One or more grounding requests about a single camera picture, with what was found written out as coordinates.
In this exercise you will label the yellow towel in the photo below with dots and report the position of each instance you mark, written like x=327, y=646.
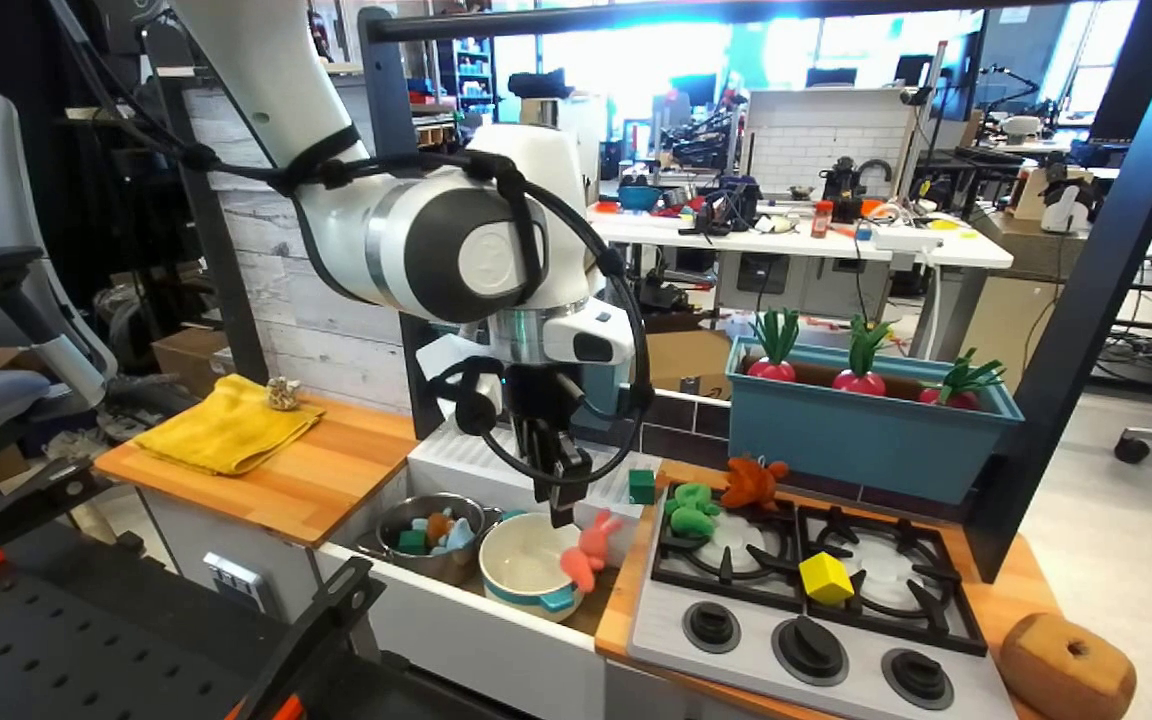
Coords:
x=228, y=427

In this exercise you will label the green cube block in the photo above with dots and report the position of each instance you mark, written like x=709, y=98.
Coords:
x=415, y=538
x=640, y=485

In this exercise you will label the teal planter box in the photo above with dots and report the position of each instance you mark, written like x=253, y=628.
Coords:
x=869, y=441

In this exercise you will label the black stove knob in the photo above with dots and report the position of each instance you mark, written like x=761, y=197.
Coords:
x=811, y=649
x=709, y=627
x=916, y=677

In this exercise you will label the orange plush toy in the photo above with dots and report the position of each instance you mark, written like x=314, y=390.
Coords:
x=752, y=485

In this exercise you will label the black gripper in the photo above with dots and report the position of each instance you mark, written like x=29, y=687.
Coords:
x=550, y=406

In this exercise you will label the yellow block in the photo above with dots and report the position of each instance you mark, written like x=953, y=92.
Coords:
x=824, y=583

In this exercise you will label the white workshop table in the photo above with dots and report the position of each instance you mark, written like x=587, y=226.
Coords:
x=800, y=242

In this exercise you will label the pink bunny plush toy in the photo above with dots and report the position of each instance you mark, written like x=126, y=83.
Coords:
x=590, y=554

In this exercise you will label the brown cardboard box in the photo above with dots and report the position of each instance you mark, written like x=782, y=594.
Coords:
x=685, y=360
x=193, y=360

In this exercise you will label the brown wooden rock with hole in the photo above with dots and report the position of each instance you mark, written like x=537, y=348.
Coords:
x=1060, y=665

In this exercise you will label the leopard print plush toy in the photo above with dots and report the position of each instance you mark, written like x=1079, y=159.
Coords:
x=286, y=393

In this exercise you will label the green plush toy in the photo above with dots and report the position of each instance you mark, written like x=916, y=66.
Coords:
x=695, y=512

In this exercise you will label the teal pot cream inside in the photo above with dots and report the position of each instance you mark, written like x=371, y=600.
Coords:
x=522, y=563

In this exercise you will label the red radish toy green leaves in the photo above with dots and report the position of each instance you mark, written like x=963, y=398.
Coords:
x=773, y=348
x=963, y=380
x=863, y=360

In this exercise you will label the whitewashed wood backsplash panel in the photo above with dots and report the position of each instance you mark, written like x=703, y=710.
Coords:
x=311, y=346

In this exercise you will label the blue and brown plush toy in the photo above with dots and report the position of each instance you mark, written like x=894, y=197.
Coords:
x=453, y=538

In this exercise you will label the grey toy stove black grates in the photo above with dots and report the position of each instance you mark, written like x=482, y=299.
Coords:
x=751, y=665

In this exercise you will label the blue metal beam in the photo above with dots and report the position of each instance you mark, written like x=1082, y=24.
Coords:
x=1098, y=264

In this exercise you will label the black perforated board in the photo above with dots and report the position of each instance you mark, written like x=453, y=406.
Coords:
x=70, y=655

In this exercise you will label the white sink basin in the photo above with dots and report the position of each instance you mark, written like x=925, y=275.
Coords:
x=468, y=643

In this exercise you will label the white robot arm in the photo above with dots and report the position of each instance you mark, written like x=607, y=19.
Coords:
x=388, y=242

